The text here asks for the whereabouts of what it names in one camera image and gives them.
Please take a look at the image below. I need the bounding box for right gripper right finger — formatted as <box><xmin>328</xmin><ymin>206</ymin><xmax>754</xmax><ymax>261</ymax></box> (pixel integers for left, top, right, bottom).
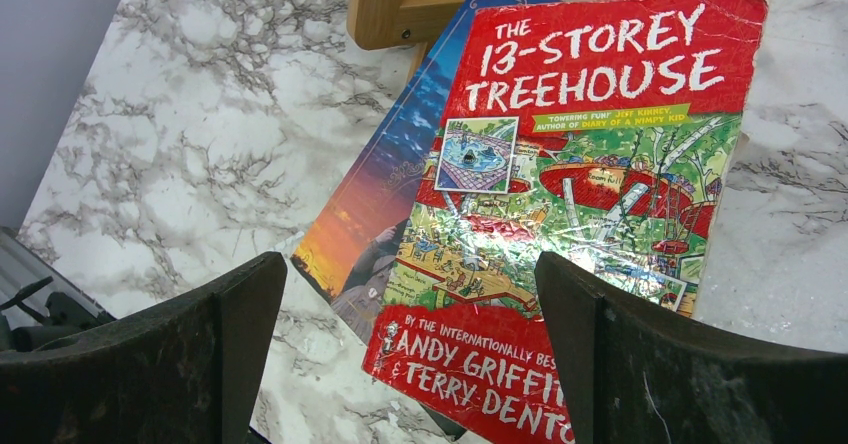
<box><xmin>535</xmin><ymin>252</ymin><xmax>847</xmax><ymax>443</ymax></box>

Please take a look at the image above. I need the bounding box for black bottom book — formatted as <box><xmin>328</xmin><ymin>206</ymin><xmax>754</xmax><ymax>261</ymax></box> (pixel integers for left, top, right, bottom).
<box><xmin>421</xmin><ymin>404</ymin><xmax>467</xmax><ymax>442</ymax></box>

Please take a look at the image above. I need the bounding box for red 13-storey treehouse book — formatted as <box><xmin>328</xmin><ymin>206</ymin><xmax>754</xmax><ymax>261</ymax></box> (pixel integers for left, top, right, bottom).
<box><xmin>363</xmin><ymin>0</ymin><xmax>768</xmax><ymax>443</ymax></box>

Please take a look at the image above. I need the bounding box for blue sunset cover book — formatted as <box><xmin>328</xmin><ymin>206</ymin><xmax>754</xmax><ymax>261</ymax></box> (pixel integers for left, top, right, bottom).
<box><xmin>291</xmin><ymin>0</ymin><xmax>553</xmax><ymax>343</ymax></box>

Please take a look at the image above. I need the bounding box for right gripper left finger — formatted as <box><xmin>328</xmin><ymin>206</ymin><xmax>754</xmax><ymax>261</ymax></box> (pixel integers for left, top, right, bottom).
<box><xmin>1</xmin><ymin>252</ymin><xmax>287</xmax><ymax>443</ymax></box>

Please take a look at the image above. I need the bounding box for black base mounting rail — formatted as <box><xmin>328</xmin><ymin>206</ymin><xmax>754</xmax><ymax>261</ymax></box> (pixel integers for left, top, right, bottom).
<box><xmin>0</xmin><ymin>228</ymin><xmax>117</xmax><ymax>353</ymax></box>

